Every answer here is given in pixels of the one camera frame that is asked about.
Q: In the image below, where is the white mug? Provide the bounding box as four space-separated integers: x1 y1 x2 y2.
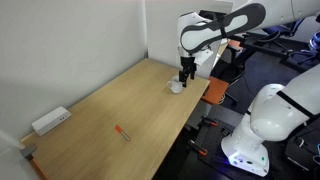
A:
167 75 183 94

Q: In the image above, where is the orange chair seat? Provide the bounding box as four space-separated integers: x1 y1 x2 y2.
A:
201 77 229 104

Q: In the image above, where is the orange black clamp far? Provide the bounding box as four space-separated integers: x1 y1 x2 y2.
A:
201 115 218 126

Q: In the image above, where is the grey table corner clamp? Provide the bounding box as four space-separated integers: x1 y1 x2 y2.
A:
20 144 37 161

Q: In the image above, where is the white power strip box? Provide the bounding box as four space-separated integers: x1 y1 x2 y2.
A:
32 106 72 136

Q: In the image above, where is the orange grey marker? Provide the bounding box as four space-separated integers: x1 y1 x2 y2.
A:
115 125 130 141

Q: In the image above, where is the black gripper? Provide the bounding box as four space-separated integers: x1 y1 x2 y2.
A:
179 57 197 87

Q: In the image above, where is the orange black clamp near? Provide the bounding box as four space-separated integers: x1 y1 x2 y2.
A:
188 139 208 156

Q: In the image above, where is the orange black clamp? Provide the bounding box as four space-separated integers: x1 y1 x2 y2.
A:
188 139 208 156
201 115 218 126

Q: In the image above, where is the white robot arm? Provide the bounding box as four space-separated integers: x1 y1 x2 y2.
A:
177 0 320 177

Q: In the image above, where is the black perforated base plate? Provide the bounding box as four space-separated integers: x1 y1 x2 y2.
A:
188 119 269 180

